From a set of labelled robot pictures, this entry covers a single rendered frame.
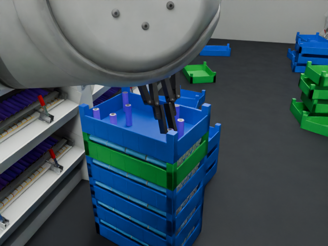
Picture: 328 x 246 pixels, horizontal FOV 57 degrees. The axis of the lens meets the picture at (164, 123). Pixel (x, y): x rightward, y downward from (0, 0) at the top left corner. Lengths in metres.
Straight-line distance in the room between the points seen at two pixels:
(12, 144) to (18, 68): 0.79
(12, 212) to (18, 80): 0.87
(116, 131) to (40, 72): 0.62
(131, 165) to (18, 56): 0.66
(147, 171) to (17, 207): 0.45
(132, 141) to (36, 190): 0.44
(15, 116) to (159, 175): 0.49
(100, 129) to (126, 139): 0.09
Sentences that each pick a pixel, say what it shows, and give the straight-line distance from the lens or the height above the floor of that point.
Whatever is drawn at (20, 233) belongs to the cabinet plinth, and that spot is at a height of 0.05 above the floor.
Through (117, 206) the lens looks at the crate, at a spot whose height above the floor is 0.17.
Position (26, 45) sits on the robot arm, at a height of 0.78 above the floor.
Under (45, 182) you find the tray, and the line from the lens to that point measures 1.13.
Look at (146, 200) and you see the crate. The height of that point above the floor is 0.25.
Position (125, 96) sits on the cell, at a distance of 0.94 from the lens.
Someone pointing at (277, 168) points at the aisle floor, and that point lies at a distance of 1.48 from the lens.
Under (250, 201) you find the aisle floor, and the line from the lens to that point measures 1.27.
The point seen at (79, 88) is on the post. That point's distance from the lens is 1.16.
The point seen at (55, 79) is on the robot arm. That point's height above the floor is 0.76.
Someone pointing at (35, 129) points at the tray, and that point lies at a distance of 1.03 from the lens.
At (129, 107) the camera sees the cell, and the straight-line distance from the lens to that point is 0.86.
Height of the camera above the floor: 0.82
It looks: 28 degrees down
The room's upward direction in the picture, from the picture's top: straight up
